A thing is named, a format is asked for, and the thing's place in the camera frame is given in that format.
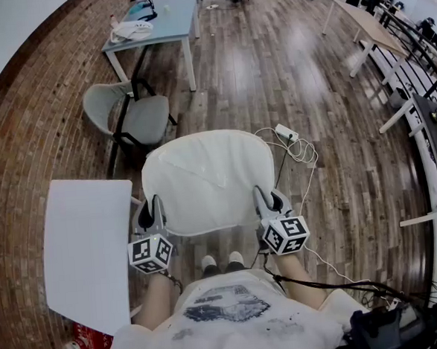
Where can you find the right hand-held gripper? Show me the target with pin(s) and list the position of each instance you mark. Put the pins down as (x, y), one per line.
(284, 234)

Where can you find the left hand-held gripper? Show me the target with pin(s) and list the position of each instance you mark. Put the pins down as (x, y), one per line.
(149, 251)

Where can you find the white cushion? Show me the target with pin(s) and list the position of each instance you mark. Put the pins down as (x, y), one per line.
(207, 178)

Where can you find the grey chair with black frame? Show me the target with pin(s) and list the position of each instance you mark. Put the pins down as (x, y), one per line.
(143, 117)

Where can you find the person's left forearm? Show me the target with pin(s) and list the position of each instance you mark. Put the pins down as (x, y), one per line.
(154, 301)

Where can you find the person's right forearm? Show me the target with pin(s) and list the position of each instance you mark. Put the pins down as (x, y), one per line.
(298, 280)

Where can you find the white shoe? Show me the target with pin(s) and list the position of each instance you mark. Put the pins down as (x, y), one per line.
(209, 261)
(236, 257)

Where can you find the white power strip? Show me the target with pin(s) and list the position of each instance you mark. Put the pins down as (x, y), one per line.
(286, 131)

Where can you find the person's black trousers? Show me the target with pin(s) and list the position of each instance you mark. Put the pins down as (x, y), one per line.
(225, 269)

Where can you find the person's white printed shirt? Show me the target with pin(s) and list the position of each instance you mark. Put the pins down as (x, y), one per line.
(233, 329)

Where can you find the red snack packet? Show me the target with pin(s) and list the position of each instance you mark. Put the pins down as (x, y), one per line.
(90, 341)

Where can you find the long white desk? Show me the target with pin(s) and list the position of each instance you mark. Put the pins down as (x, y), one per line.
(422, 148)

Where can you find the grey bin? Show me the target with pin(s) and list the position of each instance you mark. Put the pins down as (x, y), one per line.
(399, 97)

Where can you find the black backpack device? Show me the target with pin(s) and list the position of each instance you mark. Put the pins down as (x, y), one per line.
(382, 330)

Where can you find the white cloth bag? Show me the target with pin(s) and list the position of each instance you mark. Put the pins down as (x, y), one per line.
(131, 30)

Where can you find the light blue table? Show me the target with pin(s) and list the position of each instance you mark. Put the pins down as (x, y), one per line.
(170, 22)

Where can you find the small white bottle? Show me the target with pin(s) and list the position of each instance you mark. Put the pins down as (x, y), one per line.
(113, 21)

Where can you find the wooden table with white legs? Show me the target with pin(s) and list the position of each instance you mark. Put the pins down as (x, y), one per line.
(370, 23)

